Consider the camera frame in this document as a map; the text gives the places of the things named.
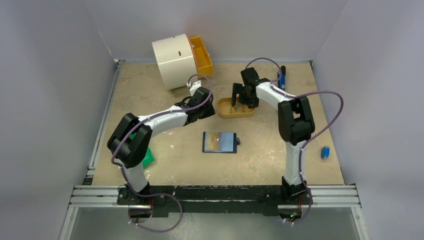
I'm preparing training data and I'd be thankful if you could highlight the yellow open drawer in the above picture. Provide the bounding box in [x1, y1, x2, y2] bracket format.
[189, 36, 214, 77]

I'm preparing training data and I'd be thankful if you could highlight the blue and black stapler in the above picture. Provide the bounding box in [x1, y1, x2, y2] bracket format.
[277, 65, 286, 91]

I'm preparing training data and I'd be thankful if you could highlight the orange oval tray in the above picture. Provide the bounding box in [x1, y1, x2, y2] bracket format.
[216, 96, 256, 119]

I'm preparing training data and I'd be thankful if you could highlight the aluminium frame rail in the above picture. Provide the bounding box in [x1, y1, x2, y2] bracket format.
[69, 65, 360, 224]

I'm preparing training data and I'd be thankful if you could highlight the gold VIP card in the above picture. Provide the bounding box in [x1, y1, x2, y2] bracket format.
[204, 132, 220, 152]

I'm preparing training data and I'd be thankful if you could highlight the white cylindrical drawer cabinet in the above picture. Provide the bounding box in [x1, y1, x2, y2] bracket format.
[151, 33, 197, 91]

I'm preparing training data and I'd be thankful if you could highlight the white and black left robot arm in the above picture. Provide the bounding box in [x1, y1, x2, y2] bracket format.
[107, 87, 215, 205]

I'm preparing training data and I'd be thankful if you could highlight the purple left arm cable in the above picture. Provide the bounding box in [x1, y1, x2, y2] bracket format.
[110, 74, 214, 233]

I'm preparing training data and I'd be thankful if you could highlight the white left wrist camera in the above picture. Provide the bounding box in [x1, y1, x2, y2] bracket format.
[186, 79, 203, 91]

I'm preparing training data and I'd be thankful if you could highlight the small blue box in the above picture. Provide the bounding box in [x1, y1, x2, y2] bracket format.
[320, 146, 331, 160]

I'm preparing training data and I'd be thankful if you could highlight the green plastic bin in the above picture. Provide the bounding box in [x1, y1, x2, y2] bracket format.
[125, 133, 155, 168]

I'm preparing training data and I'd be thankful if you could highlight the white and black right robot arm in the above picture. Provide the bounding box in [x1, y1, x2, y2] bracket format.
[231, 67, 316, 204]

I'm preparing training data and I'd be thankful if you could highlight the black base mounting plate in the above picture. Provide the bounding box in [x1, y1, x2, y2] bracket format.
[117, 185, 312, 220]

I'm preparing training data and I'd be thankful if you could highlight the blue leather card holder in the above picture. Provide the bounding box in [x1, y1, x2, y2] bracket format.
[202, 132, 240, 154]

